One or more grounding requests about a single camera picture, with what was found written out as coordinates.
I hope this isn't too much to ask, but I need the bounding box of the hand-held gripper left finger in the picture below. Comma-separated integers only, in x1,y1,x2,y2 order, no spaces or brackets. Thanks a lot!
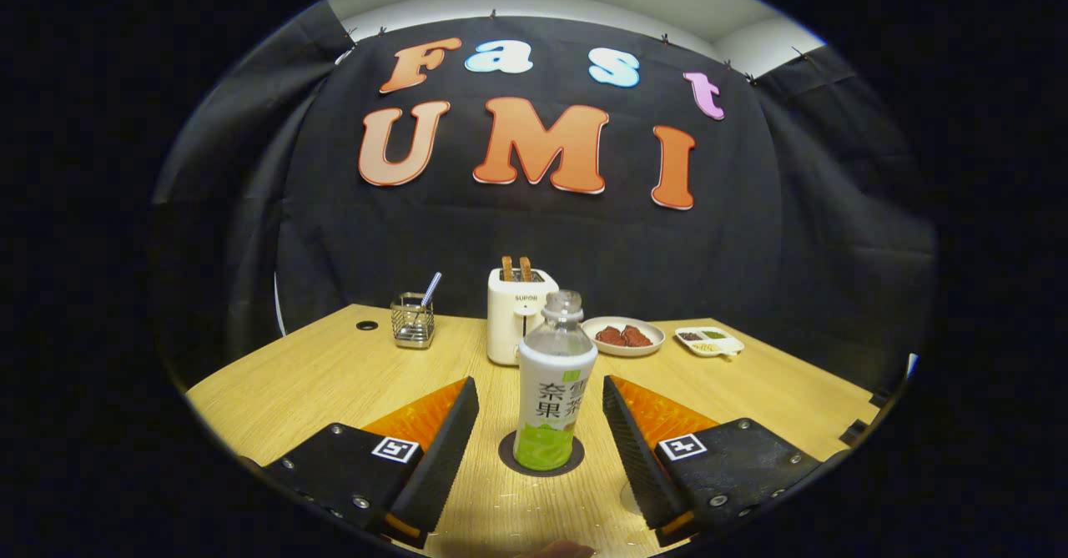
263,376,481,550

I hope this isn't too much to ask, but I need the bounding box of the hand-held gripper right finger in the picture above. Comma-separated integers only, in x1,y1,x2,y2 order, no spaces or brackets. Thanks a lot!
602,375,827,549

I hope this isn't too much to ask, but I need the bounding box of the dark brown round coaster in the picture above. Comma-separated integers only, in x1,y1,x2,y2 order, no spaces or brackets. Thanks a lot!
498,430,585,478

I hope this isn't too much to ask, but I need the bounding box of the clear juice bottle white label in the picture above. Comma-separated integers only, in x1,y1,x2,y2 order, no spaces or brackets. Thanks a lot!
512,289,599,472

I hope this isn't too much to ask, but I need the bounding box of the round white plate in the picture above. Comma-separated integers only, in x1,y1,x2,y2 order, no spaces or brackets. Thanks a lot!
582,316,666,358

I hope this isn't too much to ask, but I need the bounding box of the wooden table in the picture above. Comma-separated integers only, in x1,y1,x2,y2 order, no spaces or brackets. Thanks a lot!
185,304,881,558

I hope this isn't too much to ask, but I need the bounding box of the white divided condiment dish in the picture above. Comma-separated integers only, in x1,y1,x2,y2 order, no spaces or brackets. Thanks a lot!
674,326,745,358

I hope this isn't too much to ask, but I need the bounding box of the white toaster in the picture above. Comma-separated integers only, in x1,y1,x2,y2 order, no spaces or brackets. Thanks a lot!
487,267,560,367

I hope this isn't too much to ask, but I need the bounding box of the wire mesh utensil holder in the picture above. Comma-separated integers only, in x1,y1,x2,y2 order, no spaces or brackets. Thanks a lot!
390,292,436,349

